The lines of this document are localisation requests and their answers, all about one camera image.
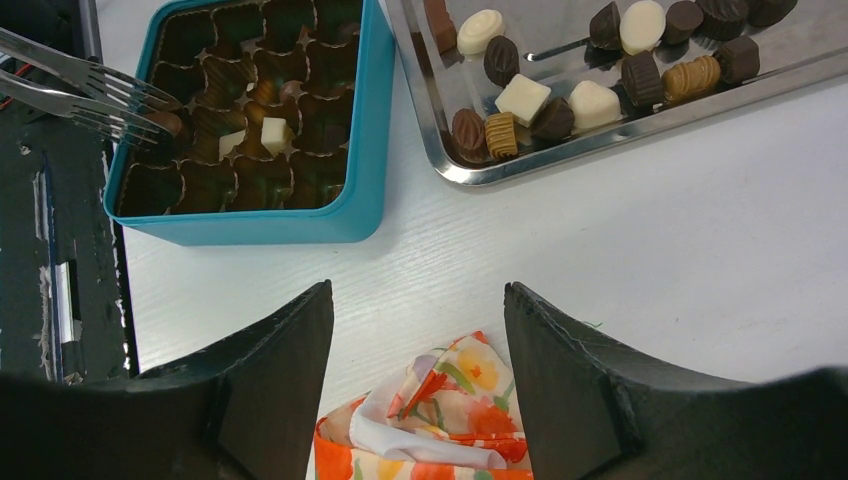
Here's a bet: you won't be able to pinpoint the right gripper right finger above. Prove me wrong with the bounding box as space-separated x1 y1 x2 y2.
504 282 847 479

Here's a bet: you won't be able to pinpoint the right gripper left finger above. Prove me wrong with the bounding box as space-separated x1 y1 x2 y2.
1 280 334 479

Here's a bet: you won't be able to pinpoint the teal chocolate box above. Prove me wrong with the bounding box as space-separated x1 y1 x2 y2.
104 1 395 246

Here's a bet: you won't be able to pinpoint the metal serving tongs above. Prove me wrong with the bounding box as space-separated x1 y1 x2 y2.
1 29 181 150

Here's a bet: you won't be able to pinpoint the floral cloth bag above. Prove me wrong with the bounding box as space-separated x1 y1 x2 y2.
313 331 533 480

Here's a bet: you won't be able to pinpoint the pile of assorted chocolates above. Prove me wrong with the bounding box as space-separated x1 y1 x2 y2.
422 1 798 169

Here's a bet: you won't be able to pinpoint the silver metal tray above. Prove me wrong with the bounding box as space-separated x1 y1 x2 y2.
387 1 847 187

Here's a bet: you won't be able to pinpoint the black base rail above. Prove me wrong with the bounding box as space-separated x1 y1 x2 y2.
0 0 140 386

